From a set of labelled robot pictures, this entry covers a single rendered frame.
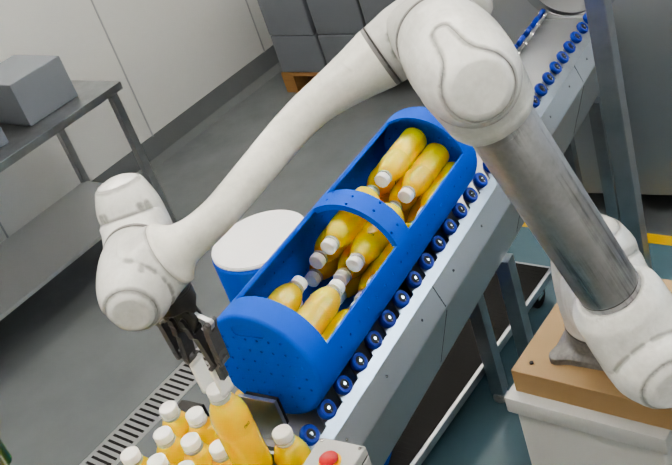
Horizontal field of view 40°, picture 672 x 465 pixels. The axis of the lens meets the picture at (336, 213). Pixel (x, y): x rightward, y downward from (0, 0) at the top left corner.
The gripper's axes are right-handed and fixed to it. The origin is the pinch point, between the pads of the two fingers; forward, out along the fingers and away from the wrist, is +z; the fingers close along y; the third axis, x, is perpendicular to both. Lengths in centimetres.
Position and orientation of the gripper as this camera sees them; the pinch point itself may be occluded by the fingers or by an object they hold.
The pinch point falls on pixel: (211, 376)
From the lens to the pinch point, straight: 167.1
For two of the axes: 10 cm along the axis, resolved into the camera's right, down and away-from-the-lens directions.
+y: -8.3, -0.4, 5.6
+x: -4.8, 5.7, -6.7
